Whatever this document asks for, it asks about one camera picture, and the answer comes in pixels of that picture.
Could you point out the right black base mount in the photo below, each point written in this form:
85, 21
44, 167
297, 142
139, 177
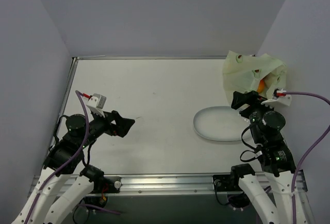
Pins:
235, 197

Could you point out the aluminium table edge frame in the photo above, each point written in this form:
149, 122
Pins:
162, 96

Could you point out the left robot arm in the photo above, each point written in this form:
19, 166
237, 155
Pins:
62, 160

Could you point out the white oval plate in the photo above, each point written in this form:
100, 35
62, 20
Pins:
220, 124

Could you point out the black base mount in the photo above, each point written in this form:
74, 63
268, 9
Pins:
235, 197
102, 185

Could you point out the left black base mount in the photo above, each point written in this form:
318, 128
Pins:
102, 185

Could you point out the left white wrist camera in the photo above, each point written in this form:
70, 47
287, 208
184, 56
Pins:
96, 104

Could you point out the orange fake fruit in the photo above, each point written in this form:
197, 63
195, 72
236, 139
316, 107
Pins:
261, 86

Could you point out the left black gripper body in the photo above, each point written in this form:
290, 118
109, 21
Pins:
113, 123

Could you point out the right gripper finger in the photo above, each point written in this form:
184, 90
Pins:
239, 99
254, 97

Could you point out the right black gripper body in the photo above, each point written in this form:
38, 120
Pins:
248, 103

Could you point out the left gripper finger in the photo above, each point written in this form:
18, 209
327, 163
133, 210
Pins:
121, 131
123, 123

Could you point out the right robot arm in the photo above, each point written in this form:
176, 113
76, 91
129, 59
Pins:
276, 162

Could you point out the aluminium front rail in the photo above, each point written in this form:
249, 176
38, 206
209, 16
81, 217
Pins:
173, 184

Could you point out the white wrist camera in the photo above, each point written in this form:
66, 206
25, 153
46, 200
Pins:
279, 98
96, 104

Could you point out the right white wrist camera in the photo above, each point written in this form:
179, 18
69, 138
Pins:
279, 98

